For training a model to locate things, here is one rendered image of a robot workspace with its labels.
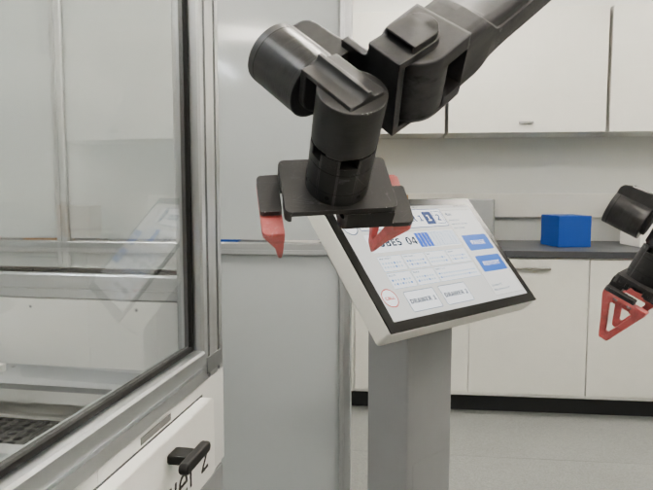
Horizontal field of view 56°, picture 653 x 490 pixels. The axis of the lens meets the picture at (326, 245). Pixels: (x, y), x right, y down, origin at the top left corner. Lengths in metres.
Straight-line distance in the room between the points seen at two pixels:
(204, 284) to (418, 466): 0.75
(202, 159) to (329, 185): 0.39
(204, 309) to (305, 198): 0.39
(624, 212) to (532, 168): 3.11
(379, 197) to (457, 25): 0.16
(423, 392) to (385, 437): 0.14
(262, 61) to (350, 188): 0.13
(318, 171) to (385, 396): 0.95
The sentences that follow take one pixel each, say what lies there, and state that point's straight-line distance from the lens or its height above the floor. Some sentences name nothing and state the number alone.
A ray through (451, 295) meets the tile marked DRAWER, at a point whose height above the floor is 1.00.
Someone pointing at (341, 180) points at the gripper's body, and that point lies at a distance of 0.52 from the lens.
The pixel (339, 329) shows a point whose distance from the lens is 2.11.
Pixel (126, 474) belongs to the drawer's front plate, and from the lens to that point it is 0.70.
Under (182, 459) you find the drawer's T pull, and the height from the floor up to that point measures 0.91.
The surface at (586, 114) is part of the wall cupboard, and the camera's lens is 3.86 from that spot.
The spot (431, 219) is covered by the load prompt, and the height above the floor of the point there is 1.15.
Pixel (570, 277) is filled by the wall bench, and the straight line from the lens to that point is 3.49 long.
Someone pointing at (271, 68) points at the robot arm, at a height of 1.32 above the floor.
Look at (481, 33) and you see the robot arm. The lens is 0.56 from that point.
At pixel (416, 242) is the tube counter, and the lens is 1.34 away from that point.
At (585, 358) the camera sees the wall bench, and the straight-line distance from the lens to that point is 3.62.
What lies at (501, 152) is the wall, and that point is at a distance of 4.11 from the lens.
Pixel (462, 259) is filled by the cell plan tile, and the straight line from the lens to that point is 1.42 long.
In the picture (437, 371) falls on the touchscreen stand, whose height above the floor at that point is 0.81.
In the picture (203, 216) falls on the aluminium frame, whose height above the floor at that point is 1.18.
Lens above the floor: 1.22
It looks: 5 degrees down
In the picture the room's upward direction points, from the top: straight up
